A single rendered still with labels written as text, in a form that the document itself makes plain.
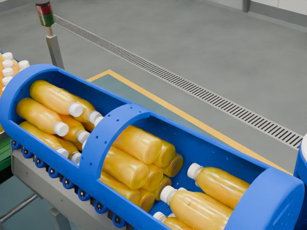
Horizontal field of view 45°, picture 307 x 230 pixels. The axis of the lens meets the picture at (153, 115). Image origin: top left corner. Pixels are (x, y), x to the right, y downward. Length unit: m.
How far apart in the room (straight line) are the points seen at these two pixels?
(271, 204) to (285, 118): 2.32
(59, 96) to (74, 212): 0.37
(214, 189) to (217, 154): 0.13
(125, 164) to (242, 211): 0.33
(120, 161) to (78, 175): 0.12
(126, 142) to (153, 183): 0.14
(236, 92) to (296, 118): 0.56
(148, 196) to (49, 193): 0.42
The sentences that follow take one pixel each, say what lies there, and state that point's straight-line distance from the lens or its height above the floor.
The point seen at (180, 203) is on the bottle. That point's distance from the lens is 0.84.
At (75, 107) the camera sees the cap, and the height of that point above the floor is 1.17.
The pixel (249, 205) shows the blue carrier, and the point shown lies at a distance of 0.73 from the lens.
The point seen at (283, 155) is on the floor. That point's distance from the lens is 2.70.
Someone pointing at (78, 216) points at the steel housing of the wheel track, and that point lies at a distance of 1.21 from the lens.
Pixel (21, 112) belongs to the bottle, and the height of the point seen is 1.13.
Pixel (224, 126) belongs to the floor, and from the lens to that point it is 2.88.
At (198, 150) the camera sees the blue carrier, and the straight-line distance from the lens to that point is 1.03.
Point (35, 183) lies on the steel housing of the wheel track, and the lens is 1.36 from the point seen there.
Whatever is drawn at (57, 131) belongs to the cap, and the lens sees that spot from 1.12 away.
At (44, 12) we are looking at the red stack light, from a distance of 1.74.
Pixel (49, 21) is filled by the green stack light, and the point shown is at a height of 1.18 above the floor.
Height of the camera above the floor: 1.78
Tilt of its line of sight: 36 degrees down
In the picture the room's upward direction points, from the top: 5 degrees counter-clockwise
